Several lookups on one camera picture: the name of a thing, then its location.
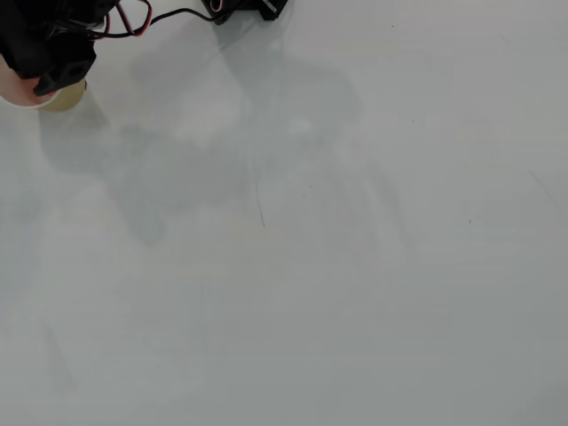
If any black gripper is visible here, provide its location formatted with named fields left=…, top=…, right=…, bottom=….
left=0, top=26, right=98, bottom=97

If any beige paper cup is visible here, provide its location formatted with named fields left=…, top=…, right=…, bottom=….
left=0, top=55, right=89, bottom=112

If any black camera cable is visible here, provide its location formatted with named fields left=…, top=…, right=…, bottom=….
left=148, top=7, right=217, bottom=26

